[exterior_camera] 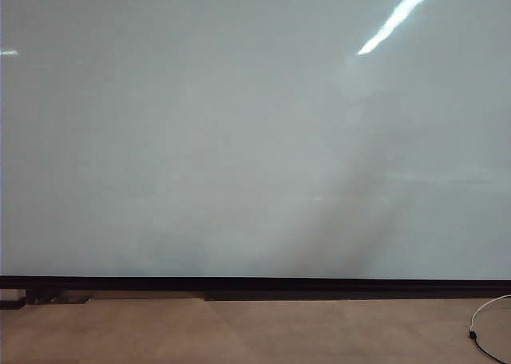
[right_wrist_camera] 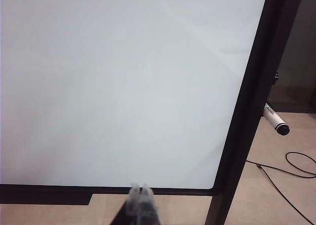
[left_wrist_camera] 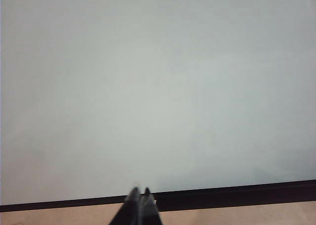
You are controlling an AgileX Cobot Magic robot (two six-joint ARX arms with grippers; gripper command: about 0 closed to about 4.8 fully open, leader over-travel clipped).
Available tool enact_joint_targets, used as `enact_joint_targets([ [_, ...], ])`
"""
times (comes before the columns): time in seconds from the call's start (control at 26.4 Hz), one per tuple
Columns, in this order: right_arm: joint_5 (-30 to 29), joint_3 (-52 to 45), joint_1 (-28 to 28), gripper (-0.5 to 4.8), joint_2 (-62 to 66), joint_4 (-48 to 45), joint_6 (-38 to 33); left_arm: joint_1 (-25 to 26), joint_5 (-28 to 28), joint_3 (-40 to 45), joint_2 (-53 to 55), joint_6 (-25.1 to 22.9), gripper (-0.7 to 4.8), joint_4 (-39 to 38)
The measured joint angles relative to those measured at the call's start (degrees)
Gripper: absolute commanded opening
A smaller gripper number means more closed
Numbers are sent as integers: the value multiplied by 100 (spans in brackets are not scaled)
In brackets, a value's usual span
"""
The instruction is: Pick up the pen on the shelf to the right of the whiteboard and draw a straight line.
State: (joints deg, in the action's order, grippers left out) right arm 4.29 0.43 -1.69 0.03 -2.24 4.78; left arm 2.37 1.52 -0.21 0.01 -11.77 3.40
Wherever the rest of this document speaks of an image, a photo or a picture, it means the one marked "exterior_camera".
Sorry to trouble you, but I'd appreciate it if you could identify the white glass whiteboard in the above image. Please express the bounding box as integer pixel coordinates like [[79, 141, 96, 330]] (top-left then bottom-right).
[[0, 0, 511, 279]]

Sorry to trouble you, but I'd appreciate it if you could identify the black cable with connector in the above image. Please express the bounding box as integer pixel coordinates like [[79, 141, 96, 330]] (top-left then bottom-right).
[[467, 329, 511, 363]]

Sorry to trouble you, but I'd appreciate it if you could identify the black whiteboard frame bar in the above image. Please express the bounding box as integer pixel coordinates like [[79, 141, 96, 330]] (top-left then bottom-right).
[[0, 275, 511, 292]]

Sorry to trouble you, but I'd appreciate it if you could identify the white cable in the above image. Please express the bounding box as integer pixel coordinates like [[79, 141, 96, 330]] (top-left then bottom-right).
[[469, 294, 511, 330]]

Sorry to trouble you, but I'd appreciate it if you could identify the black whiteboard stand foot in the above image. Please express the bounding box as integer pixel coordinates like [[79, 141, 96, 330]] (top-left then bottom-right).
[[0, 288, 28, 311]]

